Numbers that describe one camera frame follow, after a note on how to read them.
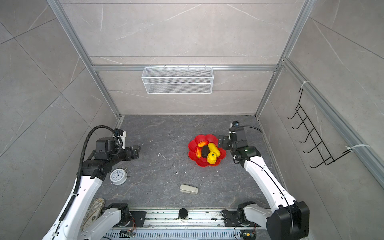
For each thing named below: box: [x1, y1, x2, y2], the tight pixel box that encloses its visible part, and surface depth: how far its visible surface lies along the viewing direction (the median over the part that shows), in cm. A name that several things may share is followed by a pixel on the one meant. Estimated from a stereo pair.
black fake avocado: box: [201, 145, 209, 159], surface depth 97 cm
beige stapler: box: [180, 184, 199, 194], surface depth 82 cm
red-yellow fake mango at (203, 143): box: [197, 140, 209, 148], surface depth 101 cm
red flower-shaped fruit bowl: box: [188, 134, 227, 167], surface depth 99 cm
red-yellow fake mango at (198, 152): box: [195, 146, 202, 159], surface depth 97 cm
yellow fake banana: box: [208, 142, 221, 157], surface depth 97 cm
